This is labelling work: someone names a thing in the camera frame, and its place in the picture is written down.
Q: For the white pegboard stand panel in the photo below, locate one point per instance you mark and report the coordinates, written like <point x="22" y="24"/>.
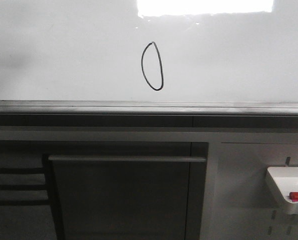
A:
<point x="238" y="204"/>

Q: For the white plastic marker tray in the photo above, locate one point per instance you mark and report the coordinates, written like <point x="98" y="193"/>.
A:
<point x="281" y="180"/>

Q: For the dark rectangular frame with bar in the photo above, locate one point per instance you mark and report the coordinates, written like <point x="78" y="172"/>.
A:
<point x="120" y="190"/>

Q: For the white whiteboard with metal frame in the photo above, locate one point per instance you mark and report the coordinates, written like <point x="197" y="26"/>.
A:
<point x="202" y="58"/>

